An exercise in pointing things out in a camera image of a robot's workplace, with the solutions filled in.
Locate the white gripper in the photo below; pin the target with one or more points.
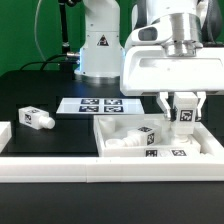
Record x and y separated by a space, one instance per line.
169 56

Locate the white square tabletop tray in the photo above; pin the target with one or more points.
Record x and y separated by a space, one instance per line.
201 141

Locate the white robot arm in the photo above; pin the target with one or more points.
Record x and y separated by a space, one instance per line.
101 57

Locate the white U-shaped fence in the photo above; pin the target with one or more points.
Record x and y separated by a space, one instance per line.
68 153

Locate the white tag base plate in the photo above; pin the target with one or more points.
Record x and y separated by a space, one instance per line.
100 106

